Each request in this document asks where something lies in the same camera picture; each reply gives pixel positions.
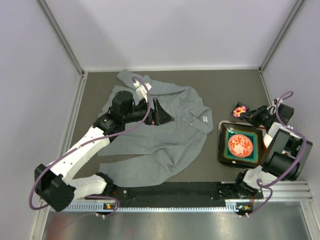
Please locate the black square plate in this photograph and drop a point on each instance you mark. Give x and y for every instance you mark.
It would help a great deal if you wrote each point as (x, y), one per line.
(240, 145)

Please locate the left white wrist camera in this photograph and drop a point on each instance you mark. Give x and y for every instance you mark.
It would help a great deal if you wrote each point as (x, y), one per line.
(140, 91)

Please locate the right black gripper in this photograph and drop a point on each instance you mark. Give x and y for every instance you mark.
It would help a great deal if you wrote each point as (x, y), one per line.
(255, 115)

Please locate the silver metal tray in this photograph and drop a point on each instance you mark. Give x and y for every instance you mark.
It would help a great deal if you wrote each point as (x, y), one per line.
(225, 160)

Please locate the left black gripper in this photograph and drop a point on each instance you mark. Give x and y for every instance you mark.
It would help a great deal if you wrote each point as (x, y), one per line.
(152, 115)

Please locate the red white patterned dish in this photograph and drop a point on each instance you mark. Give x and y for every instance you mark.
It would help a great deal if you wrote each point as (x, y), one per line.
(240, 146)

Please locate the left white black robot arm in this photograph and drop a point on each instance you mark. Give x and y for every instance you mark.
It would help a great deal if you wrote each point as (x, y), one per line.
(55, 182)

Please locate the small black open box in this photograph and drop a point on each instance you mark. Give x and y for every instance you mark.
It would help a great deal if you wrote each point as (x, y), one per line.
(242, 104)

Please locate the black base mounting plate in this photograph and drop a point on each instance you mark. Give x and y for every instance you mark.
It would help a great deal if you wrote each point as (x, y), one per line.
(215, 190)

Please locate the grey button-up shirt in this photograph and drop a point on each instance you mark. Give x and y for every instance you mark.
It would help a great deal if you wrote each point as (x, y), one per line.
(160, 152)

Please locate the grey slotted cable duct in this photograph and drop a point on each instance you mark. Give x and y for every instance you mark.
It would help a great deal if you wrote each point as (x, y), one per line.
(108, 207)

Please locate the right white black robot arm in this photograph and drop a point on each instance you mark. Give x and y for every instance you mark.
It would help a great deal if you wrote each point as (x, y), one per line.
(286, 150)

